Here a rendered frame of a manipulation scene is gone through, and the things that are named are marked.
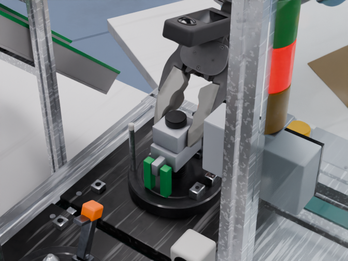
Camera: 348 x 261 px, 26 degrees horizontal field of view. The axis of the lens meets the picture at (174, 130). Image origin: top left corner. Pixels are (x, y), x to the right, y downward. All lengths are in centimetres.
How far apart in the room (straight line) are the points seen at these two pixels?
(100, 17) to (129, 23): 168
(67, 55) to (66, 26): 214
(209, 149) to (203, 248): 22
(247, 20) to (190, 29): 30
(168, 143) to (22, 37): 25
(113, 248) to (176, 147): 16
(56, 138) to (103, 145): 8
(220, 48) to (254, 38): 37
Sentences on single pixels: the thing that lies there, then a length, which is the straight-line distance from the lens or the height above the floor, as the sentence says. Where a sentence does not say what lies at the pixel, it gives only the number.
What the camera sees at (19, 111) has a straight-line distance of 143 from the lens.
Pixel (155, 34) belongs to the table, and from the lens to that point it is 162.
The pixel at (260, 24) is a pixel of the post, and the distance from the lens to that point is 64.
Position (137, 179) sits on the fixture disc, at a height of 99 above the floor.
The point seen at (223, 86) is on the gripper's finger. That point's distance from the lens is 101.
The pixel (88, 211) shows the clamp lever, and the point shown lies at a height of 107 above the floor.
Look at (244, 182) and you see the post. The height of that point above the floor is 121.
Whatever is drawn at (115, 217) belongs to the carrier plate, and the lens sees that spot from 106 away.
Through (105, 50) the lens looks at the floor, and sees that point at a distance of 311.
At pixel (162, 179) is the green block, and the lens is 103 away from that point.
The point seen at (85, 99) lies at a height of 86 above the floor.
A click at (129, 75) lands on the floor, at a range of 296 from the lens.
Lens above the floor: 174
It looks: 40 degrees down
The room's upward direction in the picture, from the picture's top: straight up
